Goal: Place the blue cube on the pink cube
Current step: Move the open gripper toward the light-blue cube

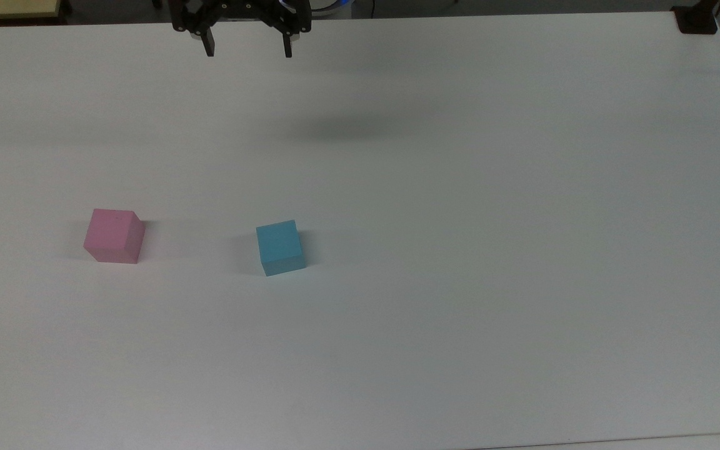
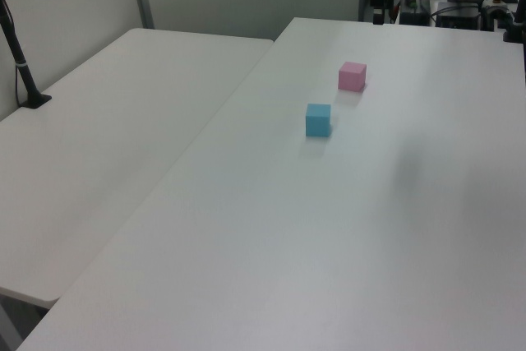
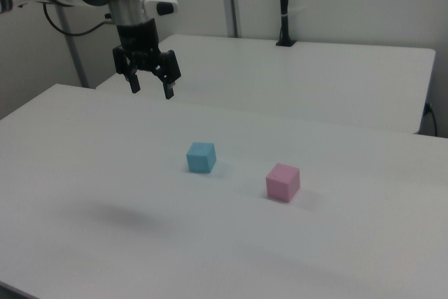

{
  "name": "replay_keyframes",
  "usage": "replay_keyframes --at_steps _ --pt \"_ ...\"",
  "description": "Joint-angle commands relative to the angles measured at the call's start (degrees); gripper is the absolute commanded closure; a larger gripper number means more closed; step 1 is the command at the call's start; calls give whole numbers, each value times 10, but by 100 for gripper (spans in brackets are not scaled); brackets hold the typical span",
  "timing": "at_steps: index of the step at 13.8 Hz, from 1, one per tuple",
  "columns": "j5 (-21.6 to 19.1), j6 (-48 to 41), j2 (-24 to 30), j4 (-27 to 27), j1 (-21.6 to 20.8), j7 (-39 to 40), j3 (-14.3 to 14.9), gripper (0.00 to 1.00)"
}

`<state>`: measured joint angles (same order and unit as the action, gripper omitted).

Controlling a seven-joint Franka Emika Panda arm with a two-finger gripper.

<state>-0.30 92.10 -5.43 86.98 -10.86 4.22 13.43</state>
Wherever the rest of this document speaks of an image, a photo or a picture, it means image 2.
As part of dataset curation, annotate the small black box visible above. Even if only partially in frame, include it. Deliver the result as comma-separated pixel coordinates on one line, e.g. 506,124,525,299
399,11,431,26

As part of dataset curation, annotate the black clamp stand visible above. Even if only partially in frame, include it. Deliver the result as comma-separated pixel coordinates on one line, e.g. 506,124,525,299
501,0,526,44

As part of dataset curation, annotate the pink cube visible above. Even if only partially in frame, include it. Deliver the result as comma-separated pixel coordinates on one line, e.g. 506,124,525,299
337,61,367,93

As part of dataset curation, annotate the black camera stand pole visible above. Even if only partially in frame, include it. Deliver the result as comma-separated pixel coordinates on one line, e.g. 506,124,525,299
0,0,53,110

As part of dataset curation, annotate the black electronic device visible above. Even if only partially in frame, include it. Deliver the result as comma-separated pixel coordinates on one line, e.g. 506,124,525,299
436,0,484,32

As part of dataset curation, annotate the blue cube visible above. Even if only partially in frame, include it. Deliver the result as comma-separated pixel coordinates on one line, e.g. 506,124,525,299
305,103,333,138

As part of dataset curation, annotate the thin black cable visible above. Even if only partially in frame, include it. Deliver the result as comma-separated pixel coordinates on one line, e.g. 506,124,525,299
14,66,26,107

